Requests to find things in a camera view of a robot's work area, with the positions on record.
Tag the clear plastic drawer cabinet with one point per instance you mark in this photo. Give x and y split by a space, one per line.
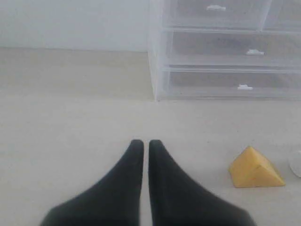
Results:
157 42

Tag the small drawer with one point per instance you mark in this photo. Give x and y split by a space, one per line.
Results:
220 14
284 15

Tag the white pill bottle blue label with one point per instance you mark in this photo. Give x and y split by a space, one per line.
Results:
295 162

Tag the yellow cheese wedge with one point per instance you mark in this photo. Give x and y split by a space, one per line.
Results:
253 169

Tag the wide drawer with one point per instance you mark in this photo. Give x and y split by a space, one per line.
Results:
230 84
233 49

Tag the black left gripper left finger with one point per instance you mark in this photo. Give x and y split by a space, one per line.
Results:
112 201

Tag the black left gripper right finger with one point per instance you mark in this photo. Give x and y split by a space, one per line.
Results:
177 200

